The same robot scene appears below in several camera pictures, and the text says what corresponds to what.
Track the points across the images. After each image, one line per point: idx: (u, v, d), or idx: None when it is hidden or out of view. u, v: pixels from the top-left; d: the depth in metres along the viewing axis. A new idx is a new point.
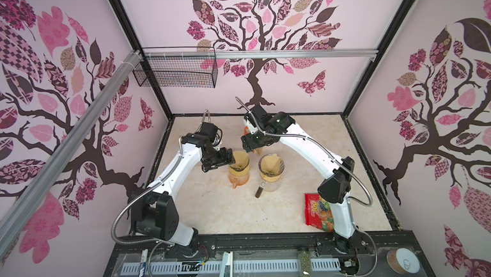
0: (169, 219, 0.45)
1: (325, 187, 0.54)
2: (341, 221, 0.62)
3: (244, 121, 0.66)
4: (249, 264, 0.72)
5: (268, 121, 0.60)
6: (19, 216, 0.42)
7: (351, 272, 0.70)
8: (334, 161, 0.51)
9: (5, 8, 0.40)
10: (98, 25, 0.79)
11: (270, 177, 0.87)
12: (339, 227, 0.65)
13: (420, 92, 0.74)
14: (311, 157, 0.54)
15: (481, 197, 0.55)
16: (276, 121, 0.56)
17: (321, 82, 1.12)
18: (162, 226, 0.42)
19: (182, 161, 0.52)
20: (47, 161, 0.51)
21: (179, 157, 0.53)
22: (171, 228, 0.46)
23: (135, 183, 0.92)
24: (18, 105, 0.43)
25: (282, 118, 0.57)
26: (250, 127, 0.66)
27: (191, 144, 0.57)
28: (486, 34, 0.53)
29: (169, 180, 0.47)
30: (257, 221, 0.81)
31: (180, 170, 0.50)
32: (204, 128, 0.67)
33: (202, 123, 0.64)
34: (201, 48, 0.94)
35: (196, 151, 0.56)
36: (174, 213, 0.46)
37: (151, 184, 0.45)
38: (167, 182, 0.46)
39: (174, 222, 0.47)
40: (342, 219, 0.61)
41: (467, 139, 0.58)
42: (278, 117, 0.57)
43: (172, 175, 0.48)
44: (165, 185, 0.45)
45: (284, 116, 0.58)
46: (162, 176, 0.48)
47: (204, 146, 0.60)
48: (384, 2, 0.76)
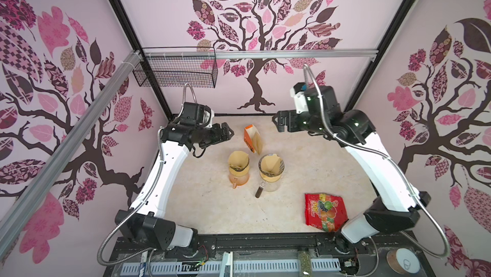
0: (163, 229, 0.43)
1: (377, 212, 0.47)
2: (359, 232, 0.58)
3: (294, 93, 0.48)
4: (249, 264, 0.72)
5: (340, 121, 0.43)
6: (19, 217, 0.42)
7: (351, 272, 0.70)
8: (413, 197, 0.40)
9: (5, 8, 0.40)
10: (98, 24, 0.79)
11: (270, 176, 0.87)
12: (350, 231, 0.62)
13: (420, 92, 0.74)
14: (384, 180, 0.42)
15: (481, 198, 0.55)
16: (353, 124, 0.41)
17: (321, 82, 1.12)
18: (157, 241, 0.41)
19: (165, 168, 0.45)
20: (47, 161, 0.51)
21: (161, 163, 0.45)
22: (167, 237, 0.45)
23: (135, 183, 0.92)
24: (18, 105, 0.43)
25: (360, 121, 0.42)
26: (298, 103, 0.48)
27: (172, 142, 0.48)
28: (486, 34, 0.53)
29: (153, 196, 0.42)
30: (257, 221, 0.81)
31: (165, 180, 0.44)
32: (187, 113, 0.55)
33: (183, 105, 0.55)
34: (201, 49, 0.94)
35: (179, 153, 0.47)
36: (167, 223, 0.44)
37: (132, 204, 0.41)
38: (151, 198, 0.41)
39: (169, 229, 0.46)
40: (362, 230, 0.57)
41: (467, 139, 0.58)
42: (350, 116, 0.43)
43: (155, 190, 0.42)
44: (149, 204, 0.41)
45: (362, 116, 0.42)
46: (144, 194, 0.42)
47: (189, 138, 0.50)
48: (384, 2, 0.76)
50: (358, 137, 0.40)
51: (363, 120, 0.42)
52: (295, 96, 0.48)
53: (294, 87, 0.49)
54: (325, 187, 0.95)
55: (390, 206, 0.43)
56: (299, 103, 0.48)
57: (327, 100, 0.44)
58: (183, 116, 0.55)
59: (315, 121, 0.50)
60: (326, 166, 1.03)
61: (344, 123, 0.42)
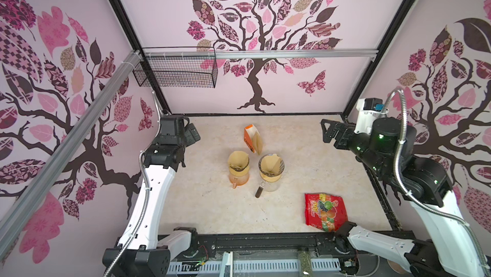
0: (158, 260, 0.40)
1: (432, 270, 0.41)
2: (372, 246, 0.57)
3: (364, 110, 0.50)
4: (249, 264, 0.72)
5: (413, 173, 0.36)
6: (18, 217, 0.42)
7: (351, 272, 0.70)
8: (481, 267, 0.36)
9: (5, 8, 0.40)
10: (98, 24, 0.79)
11: (270, 177, 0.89)
12: (358, 240, 0.61)
13: (420, 92, 0.74)
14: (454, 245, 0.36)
15: (481, 197, 0.55)
16: (431, 180, 0.34)
17: (321, 82, 1.12)
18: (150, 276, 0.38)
19: (152, 195, 0.43)
20: (47, 161, 0.51)
21: (148, 191, 0.43)
22: (162, 267, 0.43)
23: (135, 183, 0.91)
24: (18, 105, 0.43)
25: (438, 175, 0.35)
26: (362, 119, 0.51)
27: (157, 165, 0.46)
28: (486, 34, 0.53)
29: (142, 227, 0.39)
30: (256, 221, 0.81)
31: (153, 208, 0.41)
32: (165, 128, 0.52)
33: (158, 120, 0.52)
34: (201, 49, 0.94)
35: (165, 175, 0.45)
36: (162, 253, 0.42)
37: (121, 240, 0.38)
38: (140, 229, 0.39)
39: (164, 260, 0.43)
40: (376, 247, 0.56)
41: (467, 139, 0.58)
42: (422, 166, 0.37)
43: (144, 221, 0.40)
44: (139, 237, 0.38)
45: (434, 165, 0.36)
46: (132, 227, 0.39)
47: (174, 158, 0.48)
48: (384, 2, 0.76)
50: (436, 197, 0.34)
51: (440, 173, 0.35)
52: (362, 112, 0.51)
53: (365, 102, 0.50)
54: (325, 187, 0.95)
55: (450, 269, 0.38)
56: (360, 119, 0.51)
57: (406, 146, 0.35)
58: (163, 134, 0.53)
59: (374, 157, 0.41)
60: (326, 166, 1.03)
61: (418, 176, 0.35)
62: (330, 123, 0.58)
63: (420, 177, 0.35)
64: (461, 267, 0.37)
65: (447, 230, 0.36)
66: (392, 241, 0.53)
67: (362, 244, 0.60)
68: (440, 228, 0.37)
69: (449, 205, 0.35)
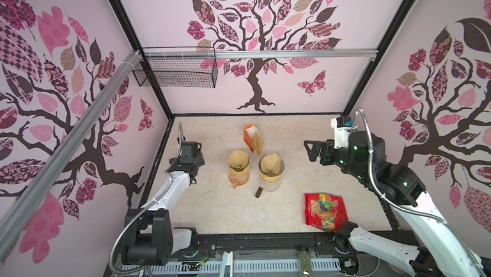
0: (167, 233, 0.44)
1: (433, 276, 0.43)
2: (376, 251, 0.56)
3: (337, 127, 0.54)
4: (249, 264, 0.72)
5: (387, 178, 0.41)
6: (19, 217, 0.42)
7: (351, 272, 0.70)
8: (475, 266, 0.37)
9: (5, 8, 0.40)
10: (98, 24, 0.79)
11: (270, 177, 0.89)
12: (360, 242, 0.61)
13: (420, 92, 0.74)
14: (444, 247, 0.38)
15: (481, 197, 0.55)
16: (401, 183, 0.39)
17: (321, 82, 1.12)
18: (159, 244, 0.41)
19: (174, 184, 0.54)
20: (47, 161, 0.51)
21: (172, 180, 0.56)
22: (167, 251, 0.44)
23: (135, 183, 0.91)
24: (18, 105, 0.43)
25: (408, 178, 0.40)
26: (338, 135, 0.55)
27: (179, 172, 0.60)
28: (486, 34, 0.53)
29: (163, 199, 0.48)
30: (256, 221, 0.81)
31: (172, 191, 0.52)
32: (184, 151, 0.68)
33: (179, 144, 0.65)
34: (201, 48, 0.94)
35: (184, 176, 0.59)
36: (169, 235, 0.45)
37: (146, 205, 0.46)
38: (162, 200, 0.48)
39: (169, 245, 0.45)
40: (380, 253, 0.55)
41: (467, 139, 0.58)
42: (396, 172, 0.42)
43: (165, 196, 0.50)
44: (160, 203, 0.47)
45: (406, 171, 0.41)
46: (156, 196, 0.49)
47: (192, 175, 0.64)
48: (384, 2, 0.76)
50: (408, 199, 0.38)
51: (411, 177, 0.40)
52: (336, 129, 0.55)
53: (337, 121, 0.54)
54: (325, 186, 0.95)
55: (447, 272, 0.40)
56: (339, 137, 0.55)
57: (376, 154, 0.41)
58: (182, 155, 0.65)
59: (355, 167, 0.47)
60: (326, 166, 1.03)
61: (390, 181, 0.40)
62: (312, 143, 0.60)
63: (392, 182, 0.40)
64: (454, 267, 0.38)
65: (431, 233, 0.39)
66: (395, 246, 0.53)
67: (365, 246, 0.60)
68: (425, 231, 0.40)
69: (425, 204, 0.39)
